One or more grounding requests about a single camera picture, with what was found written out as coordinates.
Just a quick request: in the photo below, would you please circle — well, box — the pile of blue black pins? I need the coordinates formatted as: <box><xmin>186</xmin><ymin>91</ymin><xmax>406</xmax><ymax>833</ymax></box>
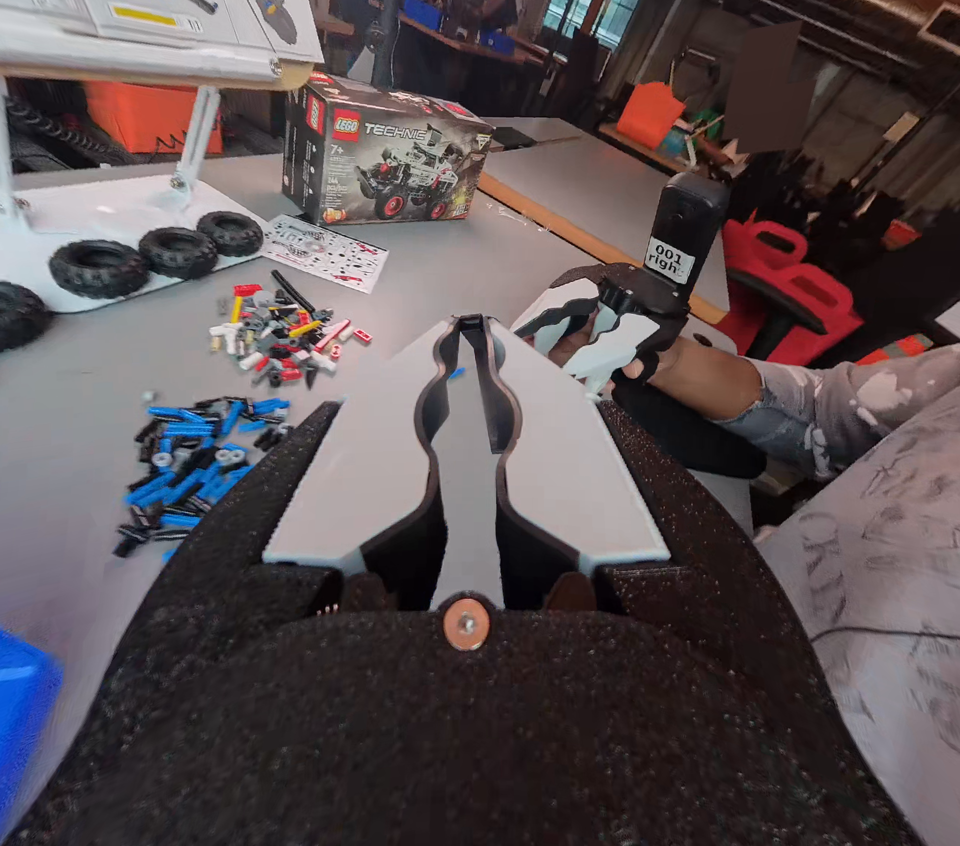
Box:
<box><xmin>112</xmin><ymin>396</ymin><xmax>294</xmax><ymax>564</ymax></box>

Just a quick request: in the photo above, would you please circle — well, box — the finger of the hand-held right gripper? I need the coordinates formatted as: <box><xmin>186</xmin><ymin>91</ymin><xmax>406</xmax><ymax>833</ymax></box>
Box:
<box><xmin>513</xmin><ymin>282</ymin><xmax>603</xmax><ymax>354</ymax></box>
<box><xmin>562</xmin><ymin>306</ymin><xmax>663</xmax><ymax>405</ymax></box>

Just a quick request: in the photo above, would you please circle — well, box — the white book stand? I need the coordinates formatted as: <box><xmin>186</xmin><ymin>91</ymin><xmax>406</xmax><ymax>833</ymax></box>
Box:
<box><xmin>0</xmin><ymin>9</ymin><xmax>325</xmax><ymax>316</ymax></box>

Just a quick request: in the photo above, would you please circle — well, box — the toy sticker sheet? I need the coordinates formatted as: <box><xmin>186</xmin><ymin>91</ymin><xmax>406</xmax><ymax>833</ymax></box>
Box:
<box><xmin>258</xmin><ymin>213</ymin><xmax>390</xmax><ymax>295</ymax></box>

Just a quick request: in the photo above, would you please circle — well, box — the black toothed toy rod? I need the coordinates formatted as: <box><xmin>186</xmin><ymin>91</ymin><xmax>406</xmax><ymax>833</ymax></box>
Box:
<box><xmin>270</xmin><ymin>269</ymin><xmax>318</xmax><ymax>314</ymax></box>

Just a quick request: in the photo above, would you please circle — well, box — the adjacent grey table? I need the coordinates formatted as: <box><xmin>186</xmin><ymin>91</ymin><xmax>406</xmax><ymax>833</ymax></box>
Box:
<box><xmin>480</xmin><ymin>116</ymin><xmax>733</xmax><ymax>324</ymax></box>

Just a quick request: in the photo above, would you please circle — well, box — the person's grey patterned clothing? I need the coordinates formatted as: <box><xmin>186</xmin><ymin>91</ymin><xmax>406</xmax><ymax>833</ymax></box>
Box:
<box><xmin>753</xmin><ymin>387</ymin><xmax>960</xmax><ymax>846</ymax></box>

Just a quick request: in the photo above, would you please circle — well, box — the person's right hand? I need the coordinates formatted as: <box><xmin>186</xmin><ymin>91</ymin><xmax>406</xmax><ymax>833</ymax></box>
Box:
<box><xmin>546</xmin><ymin>324</ymin><xmax>688</xmax><ymax>406</ymax></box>

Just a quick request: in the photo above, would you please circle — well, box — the grey desk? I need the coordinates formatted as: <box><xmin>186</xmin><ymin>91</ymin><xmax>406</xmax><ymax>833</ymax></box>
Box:
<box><xmin>0</xmin><ymin>152</ymin><xmax>756</xmax><ymax>646</ymax></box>

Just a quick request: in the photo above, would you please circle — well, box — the blue container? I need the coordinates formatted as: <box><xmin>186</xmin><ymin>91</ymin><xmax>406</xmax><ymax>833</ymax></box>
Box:
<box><xmin>0</xmin><ymin>624</ymin><xmax>66</xmax><ymax>819</ymax></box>

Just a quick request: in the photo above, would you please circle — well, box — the pile of mixed toy pieces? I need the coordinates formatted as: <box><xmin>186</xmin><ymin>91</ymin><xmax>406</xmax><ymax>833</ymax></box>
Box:
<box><xmin>208</xmin><ymin>282</ymin><xmax>375</xmax><ymax>389</ymax></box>

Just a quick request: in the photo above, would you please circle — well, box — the red chair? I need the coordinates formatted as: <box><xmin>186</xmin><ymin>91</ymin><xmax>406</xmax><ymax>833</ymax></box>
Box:
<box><xmin>718</xmin><ymin>214</ymin><xmax>865</xmax><ymax>357</ymax></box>

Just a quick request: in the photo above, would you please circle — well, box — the orange bag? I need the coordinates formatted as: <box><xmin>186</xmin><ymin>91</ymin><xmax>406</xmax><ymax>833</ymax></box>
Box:
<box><xmin>615</xmin><ymin>80</ymin><xmax>688</xmax><ymax>150</ymax></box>

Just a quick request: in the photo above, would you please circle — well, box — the toy truck cardboard box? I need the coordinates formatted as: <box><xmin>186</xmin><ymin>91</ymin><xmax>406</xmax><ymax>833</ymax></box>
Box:
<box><xmin>281</xmin><ymin>71</ymin><xmax>495</xmax><ymax>227</ymax></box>

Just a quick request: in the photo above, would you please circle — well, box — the orange crate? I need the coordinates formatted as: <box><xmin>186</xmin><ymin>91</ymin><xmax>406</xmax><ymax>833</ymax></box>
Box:
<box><xmin>82</xmin><ymin>81</ymin><xmax>225</xmax><ymax>156</ymax></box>

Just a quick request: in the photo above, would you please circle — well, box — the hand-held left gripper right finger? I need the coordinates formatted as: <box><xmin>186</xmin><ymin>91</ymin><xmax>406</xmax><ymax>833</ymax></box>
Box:
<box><xmin>483</xmin><ymin>317</ymin><xmax>672</xmax><ymax>594</ymax></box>

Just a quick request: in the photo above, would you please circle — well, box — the black toy beam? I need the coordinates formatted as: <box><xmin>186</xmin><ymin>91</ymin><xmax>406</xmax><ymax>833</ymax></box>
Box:
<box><xmin>452</xmin><ymin>313</ymin><xmax>523</xmax><ymax>455</ymax></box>

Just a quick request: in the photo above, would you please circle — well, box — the thin black cable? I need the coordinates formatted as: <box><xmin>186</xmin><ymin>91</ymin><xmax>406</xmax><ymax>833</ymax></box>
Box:
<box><xmin>812</xmin><ymin>623</ymin><xmax>960</xmax><ymax>642</ymax></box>

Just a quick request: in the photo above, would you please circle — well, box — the person's right forearm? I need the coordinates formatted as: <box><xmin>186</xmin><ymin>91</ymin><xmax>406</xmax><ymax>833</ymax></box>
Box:
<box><xmin>672</xmin><ymin>339</ymin><xmax>960</xmax><ymax>483</ymax></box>

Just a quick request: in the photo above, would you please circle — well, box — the black toy tire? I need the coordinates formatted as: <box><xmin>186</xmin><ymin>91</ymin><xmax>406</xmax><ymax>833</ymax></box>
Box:
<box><xmin>138</xmin><ymin>226</ymin><xmax>219</xmax><ymax>282</ymax></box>
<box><xmin>0</xmin><ymin>281</ymin><xmax>54</xmax><ymax>353</ymax></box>
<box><xmin>48</xmin><ymin>239</ymin><xmax>152</xmax><ymax>300</ymax></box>
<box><xmin>196</xmin><ymin>210</ymin><xmax>266</xmax><ymax>258</ymax></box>

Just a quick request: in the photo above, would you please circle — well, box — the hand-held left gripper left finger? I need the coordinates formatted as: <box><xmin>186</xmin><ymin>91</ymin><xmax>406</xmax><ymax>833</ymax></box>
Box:
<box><xmin>262</xmin><ymin>315</ymin><xmax>460</xmax><ymax>588</ymax></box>

